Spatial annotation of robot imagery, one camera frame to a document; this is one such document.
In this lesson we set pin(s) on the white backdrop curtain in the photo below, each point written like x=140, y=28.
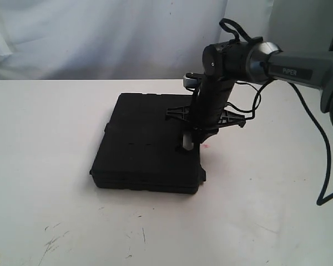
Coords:
x=143, y=39

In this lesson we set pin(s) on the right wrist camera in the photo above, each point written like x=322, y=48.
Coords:
x=192, y=80

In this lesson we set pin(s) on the black plastic tool case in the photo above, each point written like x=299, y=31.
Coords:
x=142, y=150

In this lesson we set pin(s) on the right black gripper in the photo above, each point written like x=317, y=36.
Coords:
x=206, y=112

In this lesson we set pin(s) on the right silver black robot arm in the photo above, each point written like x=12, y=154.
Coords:
x=254, y=61

